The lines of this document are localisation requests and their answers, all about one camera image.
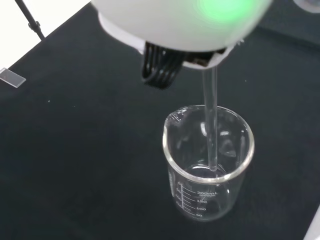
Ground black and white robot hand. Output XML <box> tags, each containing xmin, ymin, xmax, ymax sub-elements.
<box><xmin>91</xmin><ymin>0</ymin><xmax>273</xmax><ymax>91</ymax></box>

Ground clear glass beaker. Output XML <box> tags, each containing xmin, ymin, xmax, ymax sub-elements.
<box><xmin>161</xmin><ymin>104</ymin><xmax>256</xmax><ymax>222</ymax></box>

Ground clear glassware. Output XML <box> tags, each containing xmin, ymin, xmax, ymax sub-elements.
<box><xmin>292</xmin><ymin>0</ymin><xmax>320</xmax><ymax>12</ymax></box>

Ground black tripod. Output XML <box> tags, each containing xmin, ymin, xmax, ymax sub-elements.
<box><xmin>14</xmin><ymin>0</ymin><xmax>47</xmax><ymax>41</ymax></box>

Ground black bench cloth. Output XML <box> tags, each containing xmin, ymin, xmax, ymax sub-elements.
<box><xmin>0</xmin><ymin>0</ymin><xmax>320</xmax><ymax>240</ymax></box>

